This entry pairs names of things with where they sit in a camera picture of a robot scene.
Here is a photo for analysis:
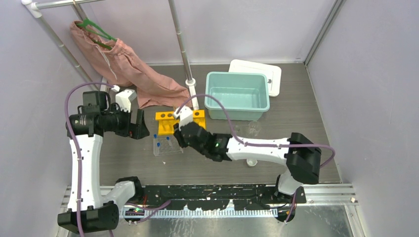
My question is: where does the glass beaker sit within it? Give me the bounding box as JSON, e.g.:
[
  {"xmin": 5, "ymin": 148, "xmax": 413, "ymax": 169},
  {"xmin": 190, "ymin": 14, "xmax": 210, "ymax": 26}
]
[{"xmin": 248, "ymin": 121, "xmax": 261, "ymax": 137}]

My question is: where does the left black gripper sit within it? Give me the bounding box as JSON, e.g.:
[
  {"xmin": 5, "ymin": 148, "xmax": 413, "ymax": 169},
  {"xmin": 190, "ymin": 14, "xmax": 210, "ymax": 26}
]
[{"xmin": 102, "ymin": 103, "xmax": 149, "ymax": 139}]

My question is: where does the yellow test tube rack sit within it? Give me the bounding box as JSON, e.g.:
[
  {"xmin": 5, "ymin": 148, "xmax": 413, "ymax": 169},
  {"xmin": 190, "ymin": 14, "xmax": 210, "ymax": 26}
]
[{"xmin": 155, "ymin": 110, "xmax": 206, "ymax": 136}]

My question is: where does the small white cup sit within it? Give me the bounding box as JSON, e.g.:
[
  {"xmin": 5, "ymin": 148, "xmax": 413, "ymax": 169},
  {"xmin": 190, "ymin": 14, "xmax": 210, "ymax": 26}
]
[{"xmin": 246, "ymin": 159, "xmax": 258, "ymax": 167}]

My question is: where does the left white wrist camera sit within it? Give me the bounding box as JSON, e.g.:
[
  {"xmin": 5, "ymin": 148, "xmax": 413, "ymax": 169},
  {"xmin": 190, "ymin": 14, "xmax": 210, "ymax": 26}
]
[{"xmin": 111, "ymin": 85, "xmax": 137, "ymax": 113}]

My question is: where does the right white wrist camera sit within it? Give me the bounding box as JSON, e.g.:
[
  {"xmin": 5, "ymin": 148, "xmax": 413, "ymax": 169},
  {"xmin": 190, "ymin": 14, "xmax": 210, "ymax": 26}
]
[{"xmin": 173, "ymin": 106, "xmax": 193, "ymax": 128}]

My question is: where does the metal clothes rack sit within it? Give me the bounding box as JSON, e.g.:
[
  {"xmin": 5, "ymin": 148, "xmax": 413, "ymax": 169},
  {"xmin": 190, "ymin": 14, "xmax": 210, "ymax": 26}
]
[{"xmin": 21, "ymin": 0, "xmax": 199, "ymax": 112}]

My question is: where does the green clothes hanger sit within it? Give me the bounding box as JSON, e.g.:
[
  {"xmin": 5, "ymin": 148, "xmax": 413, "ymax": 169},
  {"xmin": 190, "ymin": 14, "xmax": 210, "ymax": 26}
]
[{"xmin": 73, "ymin": 18, "xmax": 117, "ymax": 50}]

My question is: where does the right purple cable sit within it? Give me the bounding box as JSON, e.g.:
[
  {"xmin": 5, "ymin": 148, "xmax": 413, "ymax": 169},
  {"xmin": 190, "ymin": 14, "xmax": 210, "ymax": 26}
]
[{"xmin": 174, "ymin": 94, "xmax": 336, "ymax": 225}]

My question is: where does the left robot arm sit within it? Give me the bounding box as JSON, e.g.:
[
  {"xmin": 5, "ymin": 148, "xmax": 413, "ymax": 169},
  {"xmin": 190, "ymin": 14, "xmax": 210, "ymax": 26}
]
[{"xmin": 57, "ymin": 89, "xmax": 150, "ymax": 235}]

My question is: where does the pink cloth garment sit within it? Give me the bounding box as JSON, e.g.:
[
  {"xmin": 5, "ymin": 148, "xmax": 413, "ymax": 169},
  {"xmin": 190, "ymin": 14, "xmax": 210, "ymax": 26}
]
[{"xmin": 70, "ymin": 22, "xmax": 190, "ymax": 108}]

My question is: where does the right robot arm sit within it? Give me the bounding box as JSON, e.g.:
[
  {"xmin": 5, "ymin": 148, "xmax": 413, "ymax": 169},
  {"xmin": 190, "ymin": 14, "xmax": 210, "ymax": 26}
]
[{"xmin": 173, "ymin": 122, "xmax": 322, "ymax": 203}]

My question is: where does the clear well plate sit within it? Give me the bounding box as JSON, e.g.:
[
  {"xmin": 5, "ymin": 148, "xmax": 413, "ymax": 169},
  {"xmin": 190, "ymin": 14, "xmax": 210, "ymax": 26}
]
[{"xmin": 157, "ymin": 135, "xmax": 183, "ymax": 156}]

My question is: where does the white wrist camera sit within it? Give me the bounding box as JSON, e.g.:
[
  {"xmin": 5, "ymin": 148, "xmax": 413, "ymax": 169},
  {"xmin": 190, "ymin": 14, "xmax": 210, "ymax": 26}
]
[
  {"xmin": 173, "ymin": 106, "xmax": 193, "ymax": 128},
  {"xmin": 111, "ymin": 85, "xmax": 137, "ymax": 113}
]

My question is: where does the teal plastic bin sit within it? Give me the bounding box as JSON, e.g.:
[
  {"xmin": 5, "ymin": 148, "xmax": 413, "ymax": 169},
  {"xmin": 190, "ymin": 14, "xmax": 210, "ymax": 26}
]
[{"xmin": 205, "ymin": 72, "xmax": 270, "ymax": 121}]

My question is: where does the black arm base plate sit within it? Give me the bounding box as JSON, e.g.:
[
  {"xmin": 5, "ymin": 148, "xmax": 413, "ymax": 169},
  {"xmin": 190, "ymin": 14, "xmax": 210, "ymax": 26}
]
[{"xmin": 128, "ymin": 184, "xmax": 293, "ymax": 211}]

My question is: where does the white bin lid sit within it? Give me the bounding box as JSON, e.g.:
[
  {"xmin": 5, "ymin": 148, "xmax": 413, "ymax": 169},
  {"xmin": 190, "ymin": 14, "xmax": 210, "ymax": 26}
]
[{"xmin": 227, "ymin": 59, "xmax": 282, "ymax": 97}]

